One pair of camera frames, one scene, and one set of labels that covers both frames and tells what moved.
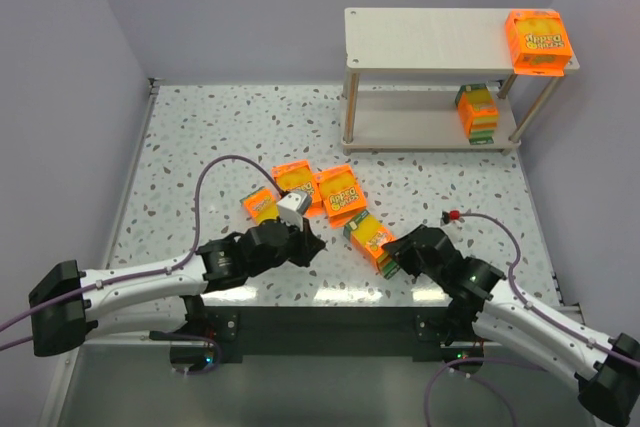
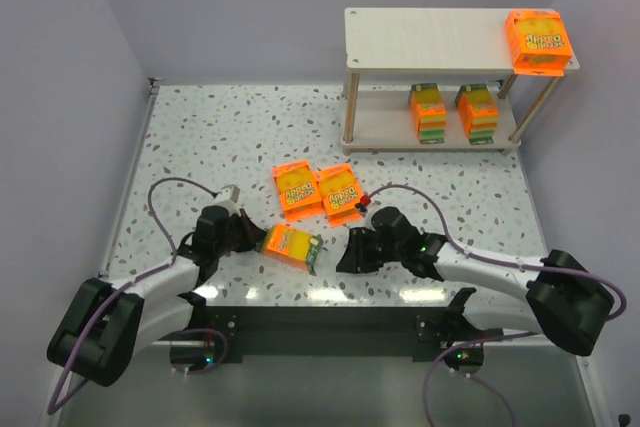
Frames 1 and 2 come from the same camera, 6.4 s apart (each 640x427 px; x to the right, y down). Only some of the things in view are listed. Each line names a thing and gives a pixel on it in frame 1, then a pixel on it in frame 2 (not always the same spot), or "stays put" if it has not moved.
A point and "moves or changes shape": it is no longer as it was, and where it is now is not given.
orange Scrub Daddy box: (340, 194) stays put
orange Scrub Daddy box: (539, 42) stays put
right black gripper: (409, 254) -> (364, 249)
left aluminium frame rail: (148, 110) stays put
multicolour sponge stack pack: (370, 235) moves or changes shape
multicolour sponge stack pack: (260, 205) moves or changes shape
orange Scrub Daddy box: (298, 177) stays put
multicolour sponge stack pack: (478, 113) stays put
